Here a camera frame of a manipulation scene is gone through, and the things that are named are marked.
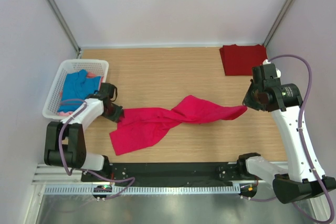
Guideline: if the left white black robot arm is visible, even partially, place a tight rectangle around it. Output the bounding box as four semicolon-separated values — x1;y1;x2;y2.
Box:
44;83;124;182

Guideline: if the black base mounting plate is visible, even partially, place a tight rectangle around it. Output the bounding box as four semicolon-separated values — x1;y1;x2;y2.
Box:
80;161;268;187

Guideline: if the aluminium front rail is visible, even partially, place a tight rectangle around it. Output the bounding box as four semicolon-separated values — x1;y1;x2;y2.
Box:
31;162;85;184

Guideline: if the magenta pink t shirt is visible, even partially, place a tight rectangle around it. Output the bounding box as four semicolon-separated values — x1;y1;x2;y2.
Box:
110;95;247;156

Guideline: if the white perforated plastic basket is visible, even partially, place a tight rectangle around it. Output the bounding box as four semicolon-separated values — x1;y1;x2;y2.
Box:
42;59;109;120

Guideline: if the left aluminium frame post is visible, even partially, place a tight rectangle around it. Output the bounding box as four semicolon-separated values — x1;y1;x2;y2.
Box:
46;0;81;58

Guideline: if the purple cable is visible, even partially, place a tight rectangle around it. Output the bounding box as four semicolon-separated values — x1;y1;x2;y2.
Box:
246;55;333;222
59;98;136;200

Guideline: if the white slotted cable duct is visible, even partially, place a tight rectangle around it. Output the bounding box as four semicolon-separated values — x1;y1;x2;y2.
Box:
44;184;240;196

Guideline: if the aluminium frame post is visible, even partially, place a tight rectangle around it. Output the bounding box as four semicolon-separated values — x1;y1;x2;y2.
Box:
46;0;81;58
263;0;295;48

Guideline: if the right aluminium frame post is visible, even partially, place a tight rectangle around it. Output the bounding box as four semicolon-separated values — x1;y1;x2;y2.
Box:
263;0;295;48

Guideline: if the folded dark red t shirt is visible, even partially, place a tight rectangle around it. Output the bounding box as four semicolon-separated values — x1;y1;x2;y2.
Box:
219;45;267;76

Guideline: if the blue t shirt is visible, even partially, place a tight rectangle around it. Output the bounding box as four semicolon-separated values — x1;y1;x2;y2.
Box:
57;69;103;113

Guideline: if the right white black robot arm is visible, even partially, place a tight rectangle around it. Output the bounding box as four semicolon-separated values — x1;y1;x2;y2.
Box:
236;60;335;204

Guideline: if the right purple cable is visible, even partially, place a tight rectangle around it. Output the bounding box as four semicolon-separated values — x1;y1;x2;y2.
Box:
246;55;333;222

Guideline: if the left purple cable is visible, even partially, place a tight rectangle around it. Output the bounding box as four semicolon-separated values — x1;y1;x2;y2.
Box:
59;98;136;200

